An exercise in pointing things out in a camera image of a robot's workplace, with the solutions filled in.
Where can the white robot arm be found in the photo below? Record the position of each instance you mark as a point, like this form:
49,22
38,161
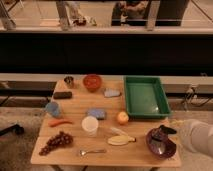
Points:
197,137

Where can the purple grape bunch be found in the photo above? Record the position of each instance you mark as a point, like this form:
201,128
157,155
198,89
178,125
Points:
60,140

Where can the orange carrot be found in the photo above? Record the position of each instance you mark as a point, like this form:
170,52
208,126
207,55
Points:
57,122

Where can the wooden table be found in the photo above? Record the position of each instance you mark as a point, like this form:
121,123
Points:
133,154

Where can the dark brown rectangular block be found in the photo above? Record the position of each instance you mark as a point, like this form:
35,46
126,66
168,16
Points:
62,95

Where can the small metal cup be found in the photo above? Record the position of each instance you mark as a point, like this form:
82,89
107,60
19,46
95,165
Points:
69,80

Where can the grey blue cloth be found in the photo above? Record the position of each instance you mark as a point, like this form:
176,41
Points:
109,93

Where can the purple bowl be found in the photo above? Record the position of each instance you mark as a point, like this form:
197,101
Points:
165,149

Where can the red bowl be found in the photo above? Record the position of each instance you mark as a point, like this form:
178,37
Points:
92,82

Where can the orange apple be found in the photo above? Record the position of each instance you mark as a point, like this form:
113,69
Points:
122,118

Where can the blue plastic cup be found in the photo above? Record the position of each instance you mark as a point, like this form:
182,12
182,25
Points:
53,109

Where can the green plastic tray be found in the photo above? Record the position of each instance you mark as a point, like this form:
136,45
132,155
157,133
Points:
145,98

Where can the white plastic cup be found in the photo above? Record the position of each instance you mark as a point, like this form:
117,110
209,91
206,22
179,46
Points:
90,125

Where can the blue sponge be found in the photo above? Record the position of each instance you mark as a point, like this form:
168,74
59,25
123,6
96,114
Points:
100,114

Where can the yellow banana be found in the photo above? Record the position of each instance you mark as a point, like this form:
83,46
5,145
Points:
121,138

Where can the person in background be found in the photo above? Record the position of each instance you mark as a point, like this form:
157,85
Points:
170,12

